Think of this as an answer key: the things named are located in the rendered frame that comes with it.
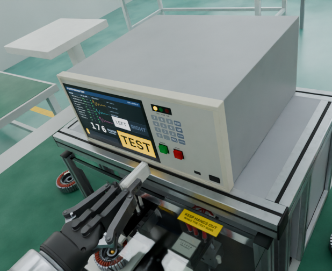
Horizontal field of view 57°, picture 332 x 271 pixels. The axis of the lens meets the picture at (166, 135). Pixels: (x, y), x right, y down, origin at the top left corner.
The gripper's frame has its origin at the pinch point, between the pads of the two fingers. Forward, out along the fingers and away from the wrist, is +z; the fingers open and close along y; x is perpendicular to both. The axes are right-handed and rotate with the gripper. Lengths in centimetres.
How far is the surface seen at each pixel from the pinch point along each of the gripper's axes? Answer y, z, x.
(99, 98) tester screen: -15.5, 9.4, 9.7
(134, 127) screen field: -7.1, 9.4, 3.8
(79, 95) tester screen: -23.2, 9.4, 9.0
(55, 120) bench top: -114, 41, -43
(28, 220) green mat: -65, -9, -43
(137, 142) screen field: -7.8, 9.4, -0.7
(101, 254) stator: -22.6, -5.9, -36.7
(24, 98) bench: -161, 50, -43
